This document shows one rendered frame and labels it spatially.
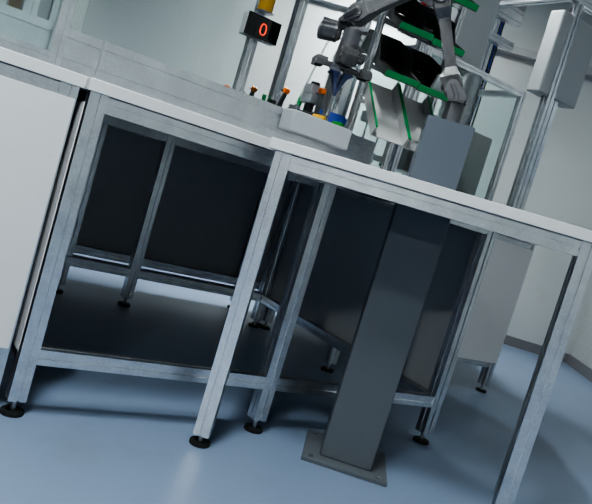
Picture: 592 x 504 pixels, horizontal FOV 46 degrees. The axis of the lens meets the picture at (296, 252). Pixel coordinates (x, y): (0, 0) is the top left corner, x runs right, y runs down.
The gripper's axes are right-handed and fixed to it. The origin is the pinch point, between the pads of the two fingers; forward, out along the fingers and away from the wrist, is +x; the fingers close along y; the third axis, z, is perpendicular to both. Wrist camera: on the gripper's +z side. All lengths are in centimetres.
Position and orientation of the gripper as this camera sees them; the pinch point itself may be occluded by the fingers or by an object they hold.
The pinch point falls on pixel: (337, 84)
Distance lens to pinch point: 220.5
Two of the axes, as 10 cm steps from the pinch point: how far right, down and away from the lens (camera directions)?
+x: -2.8, 9.6, 0.8
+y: 9.4, 2.6, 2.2
